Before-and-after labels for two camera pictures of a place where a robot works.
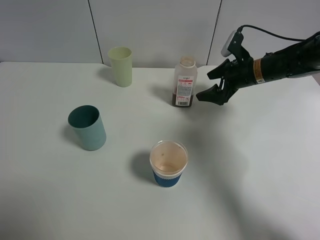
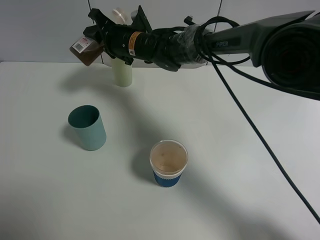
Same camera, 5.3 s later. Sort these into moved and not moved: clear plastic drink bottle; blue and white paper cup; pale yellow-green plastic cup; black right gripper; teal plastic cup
Moved: clear plastic drink bottle; black right gripper
Not moved: teal plastic cup; blue and white paper cup; pale yellow-green plastic cup
